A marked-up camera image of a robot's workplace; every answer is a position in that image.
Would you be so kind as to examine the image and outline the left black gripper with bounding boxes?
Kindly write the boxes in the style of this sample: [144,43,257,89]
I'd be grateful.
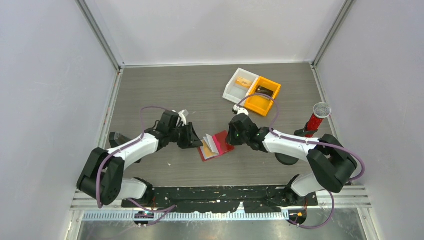
[168,122,203,150]

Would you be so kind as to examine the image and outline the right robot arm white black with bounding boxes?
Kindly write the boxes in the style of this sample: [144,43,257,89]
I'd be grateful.
[225,113,358,205]

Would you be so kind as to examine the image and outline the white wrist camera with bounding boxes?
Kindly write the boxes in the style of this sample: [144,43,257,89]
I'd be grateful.
[172,109,189,128]
[232,104,249,116]

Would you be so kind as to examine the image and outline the white plastic bin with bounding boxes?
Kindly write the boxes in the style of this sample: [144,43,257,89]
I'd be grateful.
[222,68,259,104]

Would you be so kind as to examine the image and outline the orange credit card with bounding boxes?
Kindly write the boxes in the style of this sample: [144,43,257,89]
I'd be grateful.
[202,145,218,160]

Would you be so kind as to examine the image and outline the red microphone on black stand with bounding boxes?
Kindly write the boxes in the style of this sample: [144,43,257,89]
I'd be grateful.
[274,102,332,167]

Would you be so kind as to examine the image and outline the black card in orange bin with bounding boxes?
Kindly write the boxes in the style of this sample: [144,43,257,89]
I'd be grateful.
[254,86,274,101]

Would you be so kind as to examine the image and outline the aluminium front rail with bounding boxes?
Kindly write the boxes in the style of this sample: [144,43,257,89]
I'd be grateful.
[70,186,371,222]

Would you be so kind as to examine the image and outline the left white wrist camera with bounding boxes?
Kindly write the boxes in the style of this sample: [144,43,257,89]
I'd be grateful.
[172,109,189,128]

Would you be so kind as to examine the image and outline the red card holder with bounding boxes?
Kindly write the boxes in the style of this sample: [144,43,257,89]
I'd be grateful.
[198,130,235,162]

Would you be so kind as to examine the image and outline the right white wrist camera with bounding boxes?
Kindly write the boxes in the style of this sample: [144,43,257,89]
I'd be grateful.
[232,104,249,116]

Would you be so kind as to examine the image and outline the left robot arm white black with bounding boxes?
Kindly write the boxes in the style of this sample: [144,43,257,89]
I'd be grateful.
[76,110,203,208]

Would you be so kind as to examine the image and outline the orange plastic bin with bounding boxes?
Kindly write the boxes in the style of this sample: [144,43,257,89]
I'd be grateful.
[244,76,282,117]

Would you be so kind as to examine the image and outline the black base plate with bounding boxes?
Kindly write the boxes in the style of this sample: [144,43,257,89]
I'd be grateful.
[134,185,318,214]

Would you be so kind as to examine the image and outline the orange card in white bin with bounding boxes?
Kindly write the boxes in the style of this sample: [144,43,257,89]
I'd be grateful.
[235,77,253,89]

